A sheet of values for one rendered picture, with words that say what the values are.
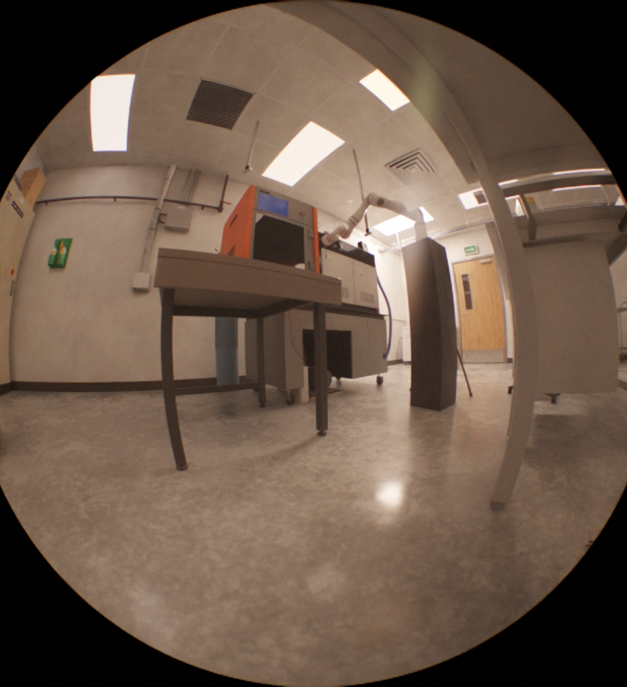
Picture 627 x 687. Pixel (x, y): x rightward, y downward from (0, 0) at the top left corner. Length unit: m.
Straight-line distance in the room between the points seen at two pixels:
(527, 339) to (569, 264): 0.69
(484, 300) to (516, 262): 4.33
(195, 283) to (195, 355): 1.85
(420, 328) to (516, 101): 1.28
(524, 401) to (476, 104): 0.62
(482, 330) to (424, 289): 3.45
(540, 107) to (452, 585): 0.91
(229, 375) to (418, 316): 1.72
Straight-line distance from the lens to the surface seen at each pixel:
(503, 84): 0.59
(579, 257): 1.19
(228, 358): 2.17
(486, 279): 4.94
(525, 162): 0.70
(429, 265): 1.46
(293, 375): 1.50
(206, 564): 0.52
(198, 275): 0.69
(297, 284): 0.82
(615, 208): 1.24
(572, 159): 0.74
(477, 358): 4.83
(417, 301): 1.47
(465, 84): 0.55
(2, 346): 3.02
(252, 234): 0.91
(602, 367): 1.17
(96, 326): 2.62
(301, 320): 1.55
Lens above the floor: 0.41
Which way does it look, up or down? 1 degrees up
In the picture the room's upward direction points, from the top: 1 degrees counter-clockwise
